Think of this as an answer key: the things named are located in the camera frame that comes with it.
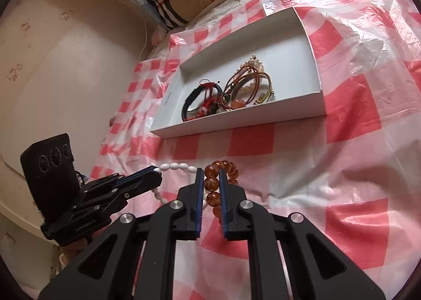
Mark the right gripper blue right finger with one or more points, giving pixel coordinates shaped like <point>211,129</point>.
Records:
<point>224,201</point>

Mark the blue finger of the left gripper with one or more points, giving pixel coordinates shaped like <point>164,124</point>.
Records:
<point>133,190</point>
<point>150,174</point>

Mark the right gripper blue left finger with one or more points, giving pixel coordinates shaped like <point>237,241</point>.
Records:
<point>198,202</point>

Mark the thin silver bangle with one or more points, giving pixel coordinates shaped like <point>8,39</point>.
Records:
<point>252,89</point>

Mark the engraved silver bangle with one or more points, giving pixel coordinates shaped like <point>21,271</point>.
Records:
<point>209,106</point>

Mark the left hand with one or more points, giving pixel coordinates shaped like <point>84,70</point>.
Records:
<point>70,252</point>

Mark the white shallow cardboard box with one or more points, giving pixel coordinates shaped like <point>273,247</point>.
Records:
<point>277,45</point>

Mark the red white checkered plastic sheet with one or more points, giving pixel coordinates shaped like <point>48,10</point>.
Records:
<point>354,173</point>

